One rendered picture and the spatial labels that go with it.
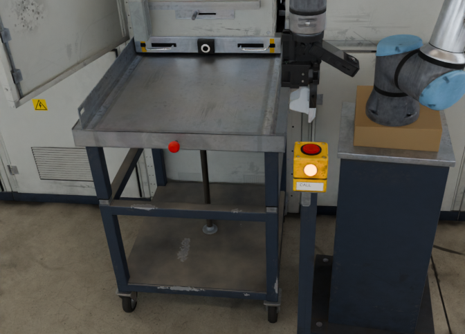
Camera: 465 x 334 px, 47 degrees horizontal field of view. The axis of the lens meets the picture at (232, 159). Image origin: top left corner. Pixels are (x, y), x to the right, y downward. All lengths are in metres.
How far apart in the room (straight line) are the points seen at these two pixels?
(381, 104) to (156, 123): 0.64
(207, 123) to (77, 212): 1.26
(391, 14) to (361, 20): 0.11
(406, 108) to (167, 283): 1.02
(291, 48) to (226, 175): 1.34
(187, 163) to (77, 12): 0.83
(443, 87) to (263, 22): 0.79
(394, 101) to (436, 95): 0.19
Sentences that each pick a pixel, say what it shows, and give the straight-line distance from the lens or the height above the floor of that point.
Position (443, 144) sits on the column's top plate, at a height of 0.75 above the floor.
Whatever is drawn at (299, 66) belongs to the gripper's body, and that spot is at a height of 1.13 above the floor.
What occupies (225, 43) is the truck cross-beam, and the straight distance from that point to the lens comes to 2.00.
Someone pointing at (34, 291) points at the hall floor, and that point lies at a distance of 2.37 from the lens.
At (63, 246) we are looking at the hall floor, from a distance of 2.53.
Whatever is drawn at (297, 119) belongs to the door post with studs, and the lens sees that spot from 2.25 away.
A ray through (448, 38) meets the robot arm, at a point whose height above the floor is 1.11.
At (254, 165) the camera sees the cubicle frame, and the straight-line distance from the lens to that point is 2.38.
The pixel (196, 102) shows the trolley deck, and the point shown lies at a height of 0.82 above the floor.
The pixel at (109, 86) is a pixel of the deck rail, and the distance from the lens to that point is 1.83.
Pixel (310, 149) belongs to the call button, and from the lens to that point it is 1.29.
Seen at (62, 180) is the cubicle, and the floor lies 0.15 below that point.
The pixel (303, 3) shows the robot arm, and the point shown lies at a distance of 1.11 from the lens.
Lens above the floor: 1.59
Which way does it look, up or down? 33 degrees down
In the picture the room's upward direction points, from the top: 3 degrees counter-clockwise
